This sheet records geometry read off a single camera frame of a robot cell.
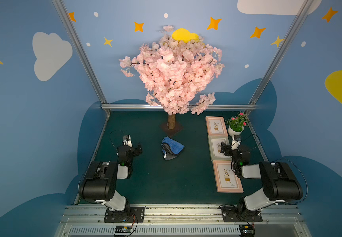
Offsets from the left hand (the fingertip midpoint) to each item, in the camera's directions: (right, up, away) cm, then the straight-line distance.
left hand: (131, 141), depth 94 cm
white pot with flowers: (+72, +12, +7) cm, 73 cm away
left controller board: (+2, -41, -22) cm, 47 cm away
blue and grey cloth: (+26, -5, +3) cm, 26 cm away
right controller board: (+64, -43, -21) cm, 80 cm away
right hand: (+65, 0, +1) cm, 65 cm away
